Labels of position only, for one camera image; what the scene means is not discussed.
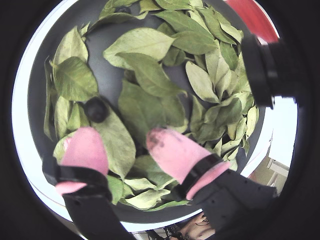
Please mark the green leaf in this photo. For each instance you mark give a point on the green leaf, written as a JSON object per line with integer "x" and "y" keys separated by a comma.
{"x": 180, "y": 21}
{"x": 140, "y": 45}
{"x": 195, "y": 42}
{"x": 71, "y": 46}
{"x": 147, "y": 110}
{"x": 117, "y": 145}
{"x": 75, "y": 78}
{"x": 201, "y": 81}
{"x": 150, "y": 75}
{"x": 147, "y": 198}

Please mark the red collapsible cup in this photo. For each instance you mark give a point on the red collapsible cup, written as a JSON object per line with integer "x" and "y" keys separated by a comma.
{"x": 257, "y": 20}

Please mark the pink padded gripper finger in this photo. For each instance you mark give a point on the pink padded gripper finger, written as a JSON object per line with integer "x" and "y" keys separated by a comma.
{"x": 85, "y": 152}
{"x": 175, "y": 155}

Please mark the dark grey bowl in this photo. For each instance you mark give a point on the dark grey bowl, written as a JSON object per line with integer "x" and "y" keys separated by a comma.
{"x": 105, "y": 80}

